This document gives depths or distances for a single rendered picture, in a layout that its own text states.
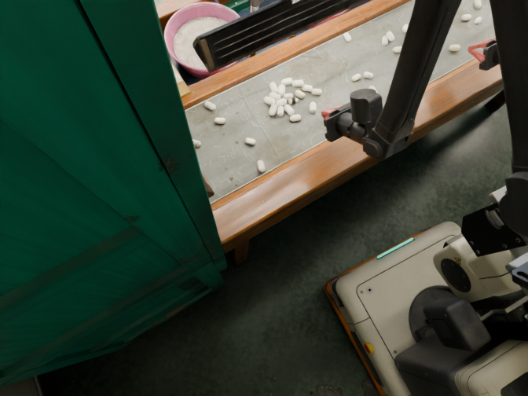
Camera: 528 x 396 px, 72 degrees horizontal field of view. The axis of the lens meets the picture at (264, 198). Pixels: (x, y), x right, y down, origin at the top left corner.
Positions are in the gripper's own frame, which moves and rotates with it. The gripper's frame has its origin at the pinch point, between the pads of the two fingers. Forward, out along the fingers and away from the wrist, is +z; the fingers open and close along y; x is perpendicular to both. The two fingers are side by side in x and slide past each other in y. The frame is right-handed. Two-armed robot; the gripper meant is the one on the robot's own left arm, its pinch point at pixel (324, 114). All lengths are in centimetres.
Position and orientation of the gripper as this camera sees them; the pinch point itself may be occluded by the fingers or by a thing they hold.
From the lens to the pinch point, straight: 102.7
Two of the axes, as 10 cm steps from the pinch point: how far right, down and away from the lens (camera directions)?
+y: -8.5, 4.8, -2.1
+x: 2.8, 7.6, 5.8
